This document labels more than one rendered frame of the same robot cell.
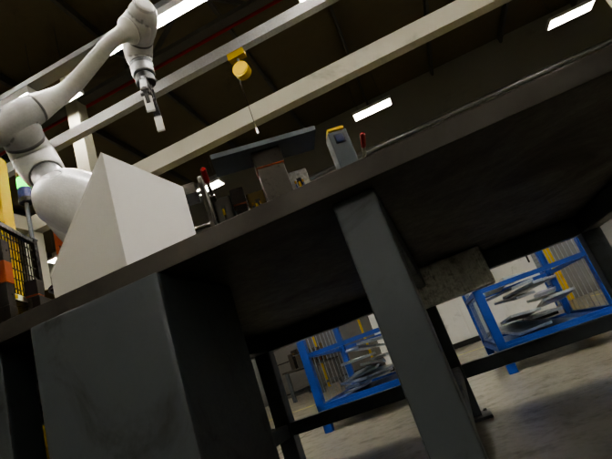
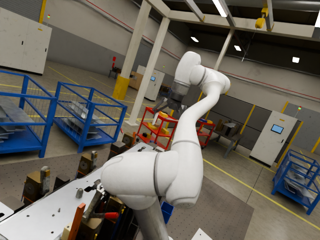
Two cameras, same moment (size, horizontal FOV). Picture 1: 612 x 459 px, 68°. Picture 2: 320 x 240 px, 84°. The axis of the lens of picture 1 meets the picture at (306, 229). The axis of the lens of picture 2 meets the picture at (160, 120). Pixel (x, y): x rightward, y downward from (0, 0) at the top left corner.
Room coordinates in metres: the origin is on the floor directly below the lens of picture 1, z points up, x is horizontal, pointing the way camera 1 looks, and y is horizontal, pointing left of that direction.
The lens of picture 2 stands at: (1.18, 1.30, 1.71)
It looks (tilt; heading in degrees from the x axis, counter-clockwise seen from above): 13 degrees down; 290
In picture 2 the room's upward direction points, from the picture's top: 21 degrees clockwise
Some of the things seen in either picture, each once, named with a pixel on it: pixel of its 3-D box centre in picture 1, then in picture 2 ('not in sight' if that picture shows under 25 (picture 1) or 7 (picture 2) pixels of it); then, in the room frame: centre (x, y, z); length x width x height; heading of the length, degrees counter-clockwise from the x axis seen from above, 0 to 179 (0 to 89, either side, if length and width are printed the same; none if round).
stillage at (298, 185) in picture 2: not in sight; (296, 180); (-0.91, -4.21, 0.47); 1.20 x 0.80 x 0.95; 79
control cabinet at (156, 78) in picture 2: not in sight; (154, 82); (6.53, -9.64, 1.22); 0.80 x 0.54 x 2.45; 168
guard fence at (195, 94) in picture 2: not in sight; (195, 108); (2.62, -6.06, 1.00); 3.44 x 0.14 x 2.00; 78
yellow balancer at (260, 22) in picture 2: not in sight; (253, 36); (1.41, -2.16, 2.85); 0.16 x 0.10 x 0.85; 78
